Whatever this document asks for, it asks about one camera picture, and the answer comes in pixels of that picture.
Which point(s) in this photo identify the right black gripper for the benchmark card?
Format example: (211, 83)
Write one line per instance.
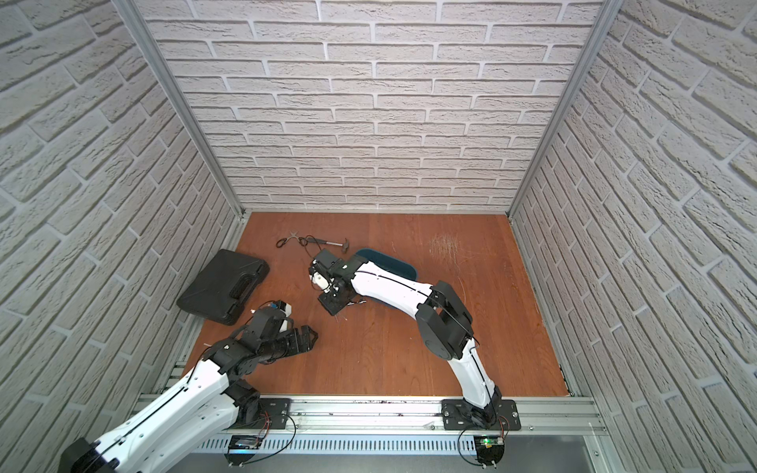
(332, 305)

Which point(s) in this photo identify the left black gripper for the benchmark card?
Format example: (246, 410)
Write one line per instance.
(297, 340)

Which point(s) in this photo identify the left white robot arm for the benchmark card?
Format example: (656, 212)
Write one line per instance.
(211, 398)

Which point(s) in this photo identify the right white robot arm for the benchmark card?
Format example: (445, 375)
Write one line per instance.
(444, 323)

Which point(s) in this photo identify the teal plastic storage box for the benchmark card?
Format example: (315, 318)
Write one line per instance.
(389, 263)

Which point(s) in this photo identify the black plastic tool case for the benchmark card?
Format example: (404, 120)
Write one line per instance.
(221, 289)

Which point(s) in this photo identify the left controller board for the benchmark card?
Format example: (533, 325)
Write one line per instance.
(242, 450)

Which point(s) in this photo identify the controller board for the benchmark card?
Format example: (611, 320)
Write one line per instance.
(242, 450)
(489, 450)

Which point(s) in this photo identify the right controller board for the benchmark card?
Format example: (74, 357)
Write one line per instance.
(489, 450)

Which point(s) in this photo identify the small black-handled hammer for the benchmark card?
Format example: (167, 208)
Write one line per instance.
(344, 246)

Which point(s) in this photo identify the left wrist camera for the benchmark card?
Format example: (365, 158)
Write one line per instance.
(283, 307)

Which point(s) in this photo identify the black-handled scissors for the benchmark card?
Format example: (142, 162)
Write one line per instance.
(293, 237)

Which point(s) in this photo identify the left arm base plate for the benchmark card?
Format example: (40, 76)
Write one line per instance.
(254, 413)

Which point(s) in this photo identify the aluminium front rail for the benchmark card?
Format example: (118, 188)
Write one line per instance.
(410, 425)

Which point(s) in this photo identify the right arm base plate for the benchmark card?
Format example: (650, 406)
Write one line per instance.
(459, 415)

